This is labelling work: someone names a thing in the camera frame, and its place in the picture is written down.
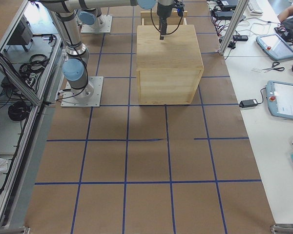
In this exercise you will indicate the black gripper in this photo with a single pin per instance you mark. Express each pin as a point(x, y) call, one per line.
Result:
point(164, 10)

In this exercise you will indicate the wooden drawer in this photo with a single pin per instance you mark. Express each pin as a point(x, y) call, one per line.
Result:
point(172, 20)

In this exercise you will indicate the light wooden drawer cabinet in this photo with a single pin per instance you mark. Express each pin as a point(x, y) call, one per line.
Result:
point(168, 70)

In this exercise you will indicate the far teach pendant tablet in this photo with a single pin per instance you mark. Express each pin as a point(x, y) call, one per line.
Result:
point(275, 47)

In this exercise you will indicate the teach pendant tablet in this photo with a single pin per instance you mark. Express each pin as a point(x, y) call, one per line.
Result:
point(275, 47)
point(280, 99)

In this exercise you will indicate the black power adapter brick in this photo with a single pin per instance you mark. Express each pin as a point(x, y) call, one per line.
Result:
point(248, 103)

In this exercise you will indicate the seated person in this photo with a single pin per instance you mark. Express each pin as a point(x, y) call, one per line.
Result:
point(286, 18)

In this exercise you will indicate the black control box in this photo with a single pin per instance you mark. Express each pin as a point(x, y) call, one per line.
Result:
point(22, 35)

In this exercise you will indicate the near teach pendant tablet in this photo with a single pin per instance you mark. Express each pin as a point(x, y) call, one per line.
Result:
point(280, 99)

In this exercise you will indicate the brown paper floor mat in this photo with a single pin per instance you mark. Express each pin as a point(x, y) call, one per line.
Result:
point(123, 168)

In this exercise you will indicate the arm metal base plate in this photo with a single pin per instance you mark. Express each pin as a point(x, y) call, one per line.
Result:
point(106, 28)
point(89, 97)

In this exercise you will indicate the aluminium frame post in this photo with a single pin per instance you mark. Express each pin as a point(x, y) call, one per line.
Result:
point(241, 6)

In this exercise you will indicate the black handled scissors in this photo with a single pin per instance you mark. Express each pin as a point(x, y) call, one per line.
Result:
point(275, 67)

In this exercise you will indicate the aluminium frame rail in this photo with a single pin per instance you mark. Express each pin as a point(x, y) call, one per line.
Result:
point(24, 80)

